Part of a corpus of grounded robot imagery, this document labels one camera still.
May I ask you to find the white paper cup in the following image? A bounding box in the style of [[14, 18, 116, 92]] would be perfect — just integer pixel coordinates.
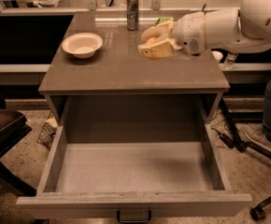
[[212, 51, 223, 63]]

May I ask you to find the white paper bowl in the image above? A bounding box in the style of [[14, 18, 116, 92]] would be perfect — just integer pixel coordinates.
[[62, 33, 103, 59]]

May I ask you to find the silver drink can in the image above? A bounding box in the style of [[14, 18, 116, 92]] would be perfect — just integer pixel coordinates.
[[126, 0, 139, 31]]

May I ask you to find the black tripod stand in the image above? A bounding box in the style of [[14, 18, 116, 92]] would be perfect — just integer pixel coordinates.
[[211, 99, 271, 160]]

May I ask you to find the black chair wheel base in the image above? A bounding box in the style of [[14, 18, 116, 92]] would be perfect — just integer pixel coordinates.
[[250, 196, 271, 221]]

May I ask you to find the black chair left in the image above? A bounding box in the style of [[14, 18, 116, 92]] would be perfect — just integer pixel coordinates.
[[0, 95, 36, 197]]

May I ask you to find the clear plastic water bottle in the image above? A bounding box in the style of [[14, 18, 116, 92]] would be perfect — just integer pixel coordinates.
[[223, 52, 237, 70]]

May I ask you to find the black drawer handle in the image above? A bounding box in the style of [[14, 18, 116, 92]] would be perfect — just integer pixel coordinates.
[[116, 210, 152, 224]]

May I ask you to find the grey cabinet counter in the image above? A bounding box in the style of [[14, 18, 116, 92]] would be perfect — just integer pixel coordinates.
[[39, 12, 229, 119]]

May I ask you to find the green chip bag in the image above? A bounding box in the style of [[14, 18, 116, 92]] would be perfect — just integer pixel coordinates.
[[155, 17, 174, 25]]

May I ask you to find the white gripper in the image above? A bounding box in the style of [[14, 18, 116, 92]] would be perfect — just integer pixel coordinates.
[[137, 11, 206, 60]]

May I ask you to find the grey sneaker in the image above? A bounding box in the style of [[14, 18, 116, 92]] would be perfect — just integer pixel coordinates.
[[244, 126, 271, 152]]

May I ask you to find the grey open top drawer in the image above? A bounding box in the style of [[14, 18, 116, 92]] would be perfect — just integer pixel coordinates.
[[16, 94, 253, 219]]

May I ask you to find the orange fruit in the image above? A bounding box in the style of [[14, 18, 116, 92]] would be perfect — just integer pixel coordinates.
[[146, 37, 156, 44]]

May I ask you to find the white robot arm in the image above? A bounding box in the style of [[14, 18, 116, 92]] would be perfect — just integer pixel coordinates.
[[138, 0, 271, 59]]

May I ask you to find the wire basket on floor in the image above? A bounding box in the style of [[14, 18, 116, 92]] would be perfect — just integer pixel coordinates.
[[37, 113, 58, 149]]

